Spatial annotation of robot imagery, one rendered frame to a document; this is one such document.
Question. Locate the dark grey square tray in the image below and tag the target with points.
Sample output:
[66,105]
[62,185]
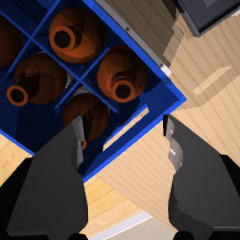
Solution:
[203,15]

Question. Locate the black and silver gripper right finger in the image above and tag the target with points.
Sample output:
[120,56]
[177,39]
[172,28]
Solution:
[205,192]

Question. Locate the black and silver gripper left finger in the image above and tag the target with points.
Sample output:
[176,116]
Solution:
[45,198]

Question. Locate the blue plastic crate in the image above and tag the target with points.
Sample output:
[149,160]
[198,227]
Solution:
[30,127]

